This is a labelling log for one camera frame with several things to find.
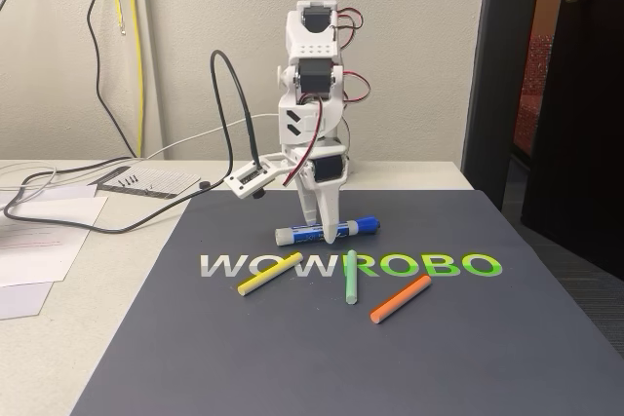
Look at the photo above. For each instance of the blue dry erase marker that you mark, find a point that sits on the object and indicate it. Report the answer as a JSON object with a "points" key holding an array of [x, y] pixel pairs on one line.
{"points": [[297, 235]]}

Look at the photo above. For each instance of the green chalk stick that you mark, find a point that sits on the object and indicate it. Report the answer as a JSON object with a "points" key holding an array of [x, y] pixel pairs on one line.
{"points": [[351, 284]]}

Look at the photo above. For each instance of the yellow chalk stick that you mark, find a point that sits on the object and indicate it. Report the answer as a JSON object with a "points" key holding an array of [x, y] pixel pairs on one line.
{"points": [[268, 275]]}

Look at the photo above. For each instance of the orange chalk stick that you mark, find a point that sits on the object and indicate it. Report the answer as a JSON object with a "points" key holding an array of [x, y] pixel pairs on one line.
{"points": [[400, 300]]}

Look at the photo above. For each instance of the printed sheet with screws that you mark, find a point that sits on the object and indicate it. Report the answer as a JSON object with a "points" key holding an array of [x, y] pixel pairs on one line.
{"points": [[161, 179]]}

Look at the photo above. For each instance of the grey WOWROBO mat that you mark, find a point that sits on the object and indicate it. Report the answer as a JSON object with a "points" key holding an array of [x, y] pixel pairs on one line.
{"points": [[292, 362]]}

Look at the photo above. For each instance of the dark door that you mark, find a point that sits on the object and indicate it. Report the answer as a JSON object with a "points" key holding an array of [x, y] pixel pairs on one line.
{"points": [[585, 119]]}

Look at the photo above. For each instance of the large white paper sheet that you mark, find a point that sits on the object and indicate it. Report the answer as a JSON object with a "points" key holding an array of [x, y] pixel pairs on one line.
{"points": [[49, 250]]}

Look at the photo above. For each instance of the small white paper sheet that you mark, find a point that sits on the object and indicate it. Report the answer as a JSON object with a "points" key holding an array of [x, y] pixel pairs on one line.
{"points": [[24, 301]]}

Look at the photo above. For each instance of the white gripper camera box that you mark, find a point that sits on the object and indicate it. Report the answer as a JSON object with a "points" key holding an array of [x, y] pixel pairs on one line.
{"points": [[246, 181]]}

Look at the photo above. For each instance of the dark grey door frame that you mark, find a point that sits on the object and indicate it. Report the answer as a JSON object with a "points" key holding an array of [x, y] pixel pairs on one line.
{"points": [[502, 70]]}

